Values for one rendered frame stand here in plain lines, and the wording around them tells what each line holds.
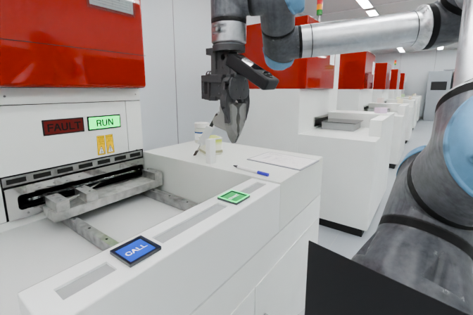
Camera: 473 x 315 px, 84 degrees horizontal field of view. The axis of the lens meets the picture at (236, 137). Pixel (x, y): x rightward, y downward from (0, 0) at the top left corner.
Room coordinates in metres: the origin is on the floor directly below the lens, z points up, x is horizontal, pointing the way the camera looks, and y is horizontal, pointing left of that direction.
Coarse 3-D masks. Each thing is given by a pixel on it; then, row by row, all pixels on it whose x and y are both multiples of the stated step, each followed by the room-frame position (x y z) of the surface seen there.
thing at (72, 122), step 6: (60, 120) 0.82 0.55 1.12; (66, 120) 0.83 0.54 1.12; (72, 120) 0.85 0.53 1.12; (78, 120) 0.86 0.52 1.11; (48, 126) 0.79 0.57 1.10; (54, 126) 0.81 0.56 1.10; (60, 126) 0.82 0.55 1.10; (66, 126) 0.83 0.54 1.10; (72, 126) 0.85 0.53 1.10; (78, 126) 0.86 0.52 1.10; (48, 132) 0.79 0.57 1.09; (54, 132) 0.80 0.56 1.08; (60, 132) 0.82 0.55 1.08
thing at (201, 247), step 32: (224, 192) 0.63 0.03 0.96; (256, 192) 0.63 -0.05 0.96; (160, 224) 0.47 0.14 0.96; (192, 224) 0.47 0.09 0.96; (224, 224) 0.48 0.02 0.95; (256, 224) 0.58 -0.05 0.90; (96, 256) 0.37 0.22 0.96; (160, 256) 0.37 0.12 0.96; (192, 256) 0.41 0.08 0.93; (224, 256) 0.48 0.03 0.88; (32, 288) 0.30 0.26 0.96; (64, 288) 0.31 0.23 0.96; (96, 288) 0.30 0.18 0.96; (128, 288) 0.32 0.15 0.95; (160, 288) 0.36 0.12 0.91; (192, 288) 0.41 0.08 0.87
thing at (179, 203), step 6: (144, 192) 0.94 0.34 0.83; (150, 192) 0.91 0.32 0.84; (156, 192) 0.90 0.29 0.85; (162, 192) 0.90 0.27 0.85; (156, 198) 0.89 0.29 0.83; (162, 198) 0.87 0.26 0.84; (168, 198) 0.85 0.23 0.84; (174, 198) 0.84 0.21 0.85; (180, 198) 0.84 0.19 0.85; (168, 204) 0.86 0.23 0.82; (174, 204) 0.84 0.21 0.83; (180, 204) 0.82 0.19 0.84; (186, 204) 0.80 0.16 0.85; (192, 204) 0.80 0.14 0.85
